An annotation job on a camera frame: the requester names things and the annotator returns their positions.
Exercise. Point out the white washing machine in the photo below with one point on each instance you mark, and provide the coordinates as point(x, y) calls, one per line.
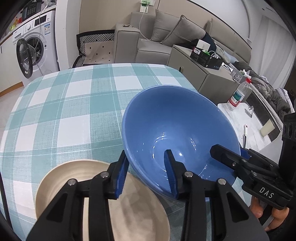
point(35, 44)

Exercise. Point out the grey sofa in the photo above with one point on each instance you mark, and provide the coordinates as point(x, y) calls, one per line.
point(150, 38)

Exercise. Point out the clear water bottle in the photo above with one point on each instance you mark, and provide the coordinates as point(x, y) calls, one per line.
point(240, 93)

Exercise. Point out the cream cup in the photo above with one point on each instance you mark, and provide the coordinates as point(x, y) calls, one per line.
point(267, 128)

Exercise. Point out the white small box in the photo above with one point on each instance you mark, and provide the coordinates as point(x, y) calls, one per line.
point(203, 45)

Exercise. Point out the blue bowl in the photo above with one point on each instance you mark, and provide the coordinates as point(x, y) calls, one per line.
point(149, 166)
point(176, 118)

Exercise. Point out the black box with cables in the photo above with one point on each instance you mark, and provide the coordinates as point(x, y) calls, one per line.
point(203, 58)

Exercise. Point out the black pressure cooker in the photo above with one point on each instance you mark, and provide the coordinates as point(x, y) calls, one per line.
point(31, 8)

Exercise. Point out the teal checked tablecloth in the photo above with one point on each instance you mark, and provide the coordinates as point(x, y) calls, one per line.
point(69, 115)

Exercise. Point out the grey cushion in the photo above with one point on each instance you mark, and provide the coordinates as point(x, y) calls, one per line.
point(163, 25)
point(184, 31)

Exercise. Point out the grey bedside cabinet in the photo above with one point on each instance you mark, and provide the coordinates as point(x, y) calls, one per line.
point(216, 85)

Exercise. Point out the patterned floor mat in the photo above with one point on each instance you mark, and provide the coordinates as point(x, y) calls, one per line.
point(94, 47)

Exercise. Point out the cream round plate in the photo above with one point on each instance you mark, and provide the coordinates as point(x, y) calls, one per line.
point(136, 215)

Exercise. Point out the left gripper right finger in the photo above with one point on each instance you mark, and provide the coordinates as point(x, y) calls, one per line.
point(174, 172)

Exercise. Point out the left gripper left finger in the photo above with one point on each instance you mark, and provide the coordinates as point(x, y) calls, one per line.
point(117, 172)

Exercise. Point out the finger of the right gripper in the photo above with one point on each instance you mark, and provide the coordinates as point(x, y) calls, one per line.
point(244, 154)
point(228, 158)

